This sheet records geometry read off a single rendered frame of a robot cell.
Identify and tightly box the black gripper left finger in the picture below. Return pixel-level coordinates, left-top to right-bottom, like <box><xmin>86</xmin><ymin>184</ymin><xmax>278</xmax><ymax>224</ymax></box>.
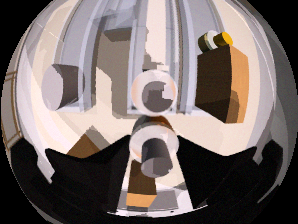
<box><xmin>44</xmin><ymin>133</ymin><xmax>130</xmax><ymax>214</ymax></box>

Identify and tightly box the orange cube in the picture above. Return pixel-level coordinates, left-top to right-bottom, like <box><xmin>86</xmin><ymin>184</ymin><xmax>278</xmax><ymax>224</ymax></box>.
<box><xmin>67</xmin><ymin>135</ymin><xmax>101</xmax><ymax>159</ymax></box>
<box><xmin>126</xmin><ymin>160</ymin><xmax>157</xmax><ymax>208</ymax></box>

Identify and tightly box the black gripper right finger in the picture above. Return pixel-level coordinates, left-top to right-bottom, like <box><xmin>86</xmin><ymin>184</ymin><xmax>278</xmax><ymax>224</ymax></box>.
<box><xmin>176</xmin><ymin>135</ymin><xmax>257</xmax><ymax>210</ymax></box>

